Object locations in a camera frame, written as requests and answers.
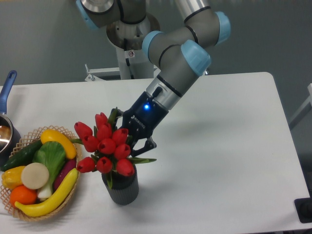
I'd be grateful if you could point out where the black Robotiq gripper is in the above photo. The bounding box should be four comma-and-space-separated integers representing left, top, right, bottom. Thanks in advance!
110, 91, 169, 157

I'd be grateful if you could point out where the red tulip bouquet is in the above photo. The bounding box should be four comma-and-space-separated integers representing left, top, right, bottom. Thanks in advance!
71, 113, 156, 188

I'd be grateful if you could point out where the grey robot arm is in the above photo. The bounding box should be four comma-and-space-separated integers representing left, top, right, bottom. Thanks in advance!
76, 0, 231, 156

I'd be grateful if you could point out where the dark grey ribbed vase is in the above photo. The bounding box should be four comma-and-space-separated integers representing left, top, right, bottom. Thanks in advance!
101, 166, 139, 205

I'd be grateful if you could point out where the purple sweet potato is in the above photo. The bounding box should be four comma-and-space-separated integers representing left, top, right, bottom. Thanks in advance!
53, 159, 76, 191

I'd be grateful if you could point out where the green bok choy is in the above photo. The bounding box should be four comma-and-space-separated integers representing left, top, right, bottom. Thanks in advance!
32, 141, 66, 201

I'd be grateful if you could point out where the yellow squash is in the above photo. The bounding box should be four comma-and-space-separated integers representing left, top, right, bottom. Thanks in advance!
40, 129, 77, 159

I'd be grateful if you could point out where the woven wicker basket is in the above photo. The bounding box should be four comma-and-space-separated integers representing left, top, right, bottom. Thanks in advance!
0, 125, 83, 222

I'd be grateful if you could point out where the beige round disc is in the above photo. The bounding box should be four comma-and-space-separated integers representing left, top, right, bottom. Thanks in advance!
21, 162, 49, 190

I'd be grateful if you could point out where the green cucumber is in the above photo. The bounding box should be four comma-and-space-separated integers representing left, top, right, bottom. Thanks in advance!
0, 140, 42, 172

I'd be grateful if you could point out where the yellow banana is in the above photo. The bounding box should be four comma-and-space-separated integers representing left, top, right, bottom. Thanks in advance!
15, 168, 78, 217

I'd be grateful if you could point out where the orange fruit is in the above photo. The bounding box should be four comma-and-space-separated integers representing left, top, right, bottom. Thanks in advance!
10, 185, 37, 207

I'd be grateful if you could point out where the yellow bell pepper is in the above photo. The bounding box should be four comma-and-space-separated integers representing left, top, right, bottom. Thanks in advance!
1, 166, 26, 190

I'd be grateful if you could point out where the black device at edge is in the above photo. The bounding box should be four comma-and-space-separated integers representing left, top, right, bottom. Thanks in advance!
294, 197, 312, 223

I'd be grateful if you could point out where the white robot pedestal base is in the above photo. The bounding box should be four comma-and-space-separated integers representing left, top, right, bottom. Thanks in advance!
84, 12, 161, 82

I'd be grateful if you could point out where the blue handled saucepan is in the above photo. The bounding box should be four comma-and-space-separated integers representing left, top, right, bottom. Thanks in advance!
0, 70, 20, 166

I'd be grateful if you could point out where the white frame at right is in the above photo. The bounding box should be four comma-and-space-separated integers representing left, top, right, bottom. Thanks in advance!
288, 83, 312, 131

